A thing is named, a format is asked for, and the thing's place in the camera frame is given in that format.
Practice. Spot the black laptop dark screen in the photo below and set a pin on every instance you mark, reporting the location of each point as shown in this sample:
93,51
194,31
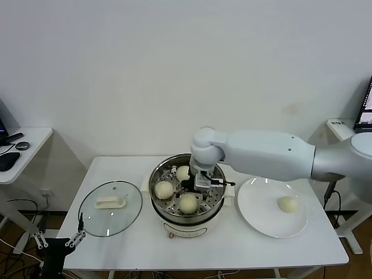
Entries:
364,110

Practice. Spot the glass pot lid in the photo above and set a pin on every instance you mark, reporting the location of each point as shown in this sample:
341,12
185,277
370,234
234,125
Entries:
110,209

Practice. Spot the stainless steel steamer basket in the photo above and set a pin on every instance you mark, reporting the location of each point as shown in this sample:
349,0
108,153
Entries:
162,174

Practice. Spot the white wall outlet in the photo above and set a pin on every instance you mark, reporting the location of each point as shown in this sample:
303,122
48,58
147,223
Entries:
47,193

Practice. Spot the black computer mouse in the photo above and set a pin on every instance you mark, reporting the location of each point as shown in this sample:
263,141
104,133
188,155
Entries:
8,160

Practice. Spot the white steamed baozi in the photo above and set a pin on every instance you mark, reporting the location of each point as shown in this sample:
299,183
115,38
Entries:
164,190
287,205
182,173
188,204

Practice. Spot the black laptop pink windows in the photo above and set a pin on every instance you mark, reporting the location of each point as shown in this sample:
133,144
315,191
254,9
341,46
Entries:
2,122

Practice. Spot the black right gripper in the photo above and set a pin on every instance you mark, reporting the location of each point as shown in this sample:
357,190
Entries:
189,186

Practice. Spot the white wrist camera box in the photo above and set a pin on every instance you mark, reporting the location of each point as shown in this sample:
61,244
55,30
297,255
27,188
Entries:
203,181

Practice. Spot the white round plate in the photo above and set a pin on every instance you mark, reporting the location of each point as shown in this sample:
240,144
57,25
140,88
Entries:
261,203

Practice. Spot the black bar device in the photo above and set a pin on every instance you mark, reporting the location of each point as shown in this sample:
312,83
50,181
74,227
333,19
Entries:
15,136

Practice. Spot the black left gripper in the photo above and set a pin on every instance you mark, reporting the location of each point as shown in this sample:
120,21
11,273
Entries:
56,247

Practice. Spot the white flat box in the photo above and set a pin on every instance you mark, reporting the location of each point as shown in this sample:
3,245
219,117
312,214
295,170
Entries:
342,127

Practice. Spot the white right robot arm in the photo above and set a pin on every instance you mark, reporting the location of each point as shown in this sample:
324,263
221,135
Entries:
267,154

